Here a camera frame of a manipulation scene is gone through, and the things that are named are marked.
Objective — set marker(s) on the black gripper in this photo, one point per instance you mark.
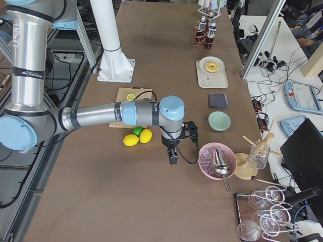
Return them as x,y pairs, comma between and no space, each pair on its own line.
168,143

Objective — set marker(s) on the tea bottle front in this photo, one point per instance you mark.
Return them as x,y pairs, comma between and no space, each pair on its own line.
210,36

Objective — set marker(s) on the tea bottle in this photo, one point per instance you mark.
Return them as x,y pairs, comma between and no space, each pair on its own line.
210,36
210,19
201,27

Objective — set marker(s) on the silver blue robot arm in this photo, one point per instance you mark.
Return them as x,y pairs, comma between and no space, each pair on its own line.
27,121

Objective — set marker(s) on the cream rabbit tray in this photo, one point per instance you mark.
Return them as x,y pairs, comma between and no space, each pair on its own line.
211,81

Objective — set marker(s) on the tea bottle middle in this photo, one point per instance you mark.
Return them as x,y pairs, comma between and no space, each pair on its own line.
201,27

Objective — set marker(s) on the tea bottle rear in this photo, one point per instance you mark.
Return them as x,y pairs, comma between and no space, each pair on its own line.
210,19

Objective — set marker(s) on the pink bowl with ice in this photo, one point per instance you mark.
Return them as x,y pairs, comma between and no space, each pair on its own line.
205,156

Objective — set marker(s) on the yellow lemon far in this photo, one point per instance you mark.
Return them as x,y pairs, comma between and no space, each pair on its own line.
145,136

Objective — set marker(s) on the yellow lemon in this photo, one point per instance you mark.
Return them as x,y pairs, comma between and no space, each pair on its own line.
145,136
130,140

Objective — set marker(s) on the green lime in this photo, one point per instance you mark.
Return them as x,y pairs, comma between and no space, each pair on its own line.
137,130

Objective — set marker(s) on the yellow lemon near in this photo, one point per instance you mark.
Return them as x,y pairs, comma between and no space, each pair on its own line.
130,140

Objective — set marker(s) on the metal ice scoop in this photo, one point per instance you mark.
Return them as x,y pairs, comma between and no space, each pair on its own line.
221,167

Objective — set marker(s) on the mint green bowl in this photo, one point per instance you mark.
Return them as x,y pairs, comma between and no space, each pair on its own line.
219,121

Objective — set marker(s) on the grey folded cloth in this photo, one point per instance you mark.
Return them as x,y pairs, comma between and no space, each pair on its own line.
219,101

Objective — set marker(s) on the halved lime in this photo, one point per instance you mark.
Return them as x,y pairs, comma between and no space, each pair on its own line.
130,97

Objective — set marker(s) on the wooden cutting board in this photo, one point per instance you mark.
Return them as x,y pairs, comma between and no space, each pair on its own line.
121,96

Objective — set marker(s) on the clear glass jar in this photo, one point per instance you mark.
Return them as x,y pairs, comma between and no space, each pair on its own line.
258,155

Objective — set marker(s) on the glazed donut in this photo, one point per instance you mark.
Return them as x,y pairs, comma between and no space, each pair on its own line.
211,67

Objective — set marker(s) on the white round plate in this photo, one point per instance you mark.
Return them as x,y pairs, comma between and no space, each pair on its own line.
206,59

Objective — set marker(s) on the wine glass bottom left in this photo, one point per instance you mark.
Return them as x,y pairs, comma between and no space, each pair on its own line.
249,230

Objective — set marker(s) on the wine glass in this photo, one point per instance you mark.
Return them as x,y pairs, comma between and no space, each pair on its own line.
268,225
264,199
278,213
249,230

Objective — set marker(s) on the wine glass top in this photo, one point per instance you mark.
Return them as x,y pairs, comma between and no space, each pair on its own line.
264,199

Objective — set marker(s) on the blue teach pendant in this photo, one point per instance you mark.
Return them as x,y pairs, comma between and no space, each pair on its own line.
290,125
302,97

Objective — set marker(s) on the wine glass lower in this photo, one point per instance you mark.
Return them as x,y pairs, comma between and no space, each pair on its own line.
268,225

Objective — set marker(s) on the wine glass middle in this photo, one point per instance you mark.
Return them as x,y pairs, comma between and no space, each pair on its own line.
278,213

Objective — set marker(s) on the black laptop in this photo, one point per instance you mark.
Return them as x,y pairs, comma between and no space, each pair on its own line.
302,154

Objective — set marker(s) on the white cup rack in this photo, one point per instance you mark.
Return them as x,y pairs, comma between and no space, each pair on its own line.
210,6

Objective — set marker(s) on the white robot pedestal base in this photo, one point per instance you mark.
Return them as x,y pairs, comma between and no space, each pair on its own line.
114,66

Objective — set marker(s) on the copper wire bottle rack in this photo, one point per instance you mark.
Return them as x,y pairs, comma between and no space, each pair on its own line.
199,41

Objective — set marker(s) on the aluminium frame post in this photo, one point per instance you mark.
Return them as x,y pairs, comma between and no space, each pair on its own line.
266,28

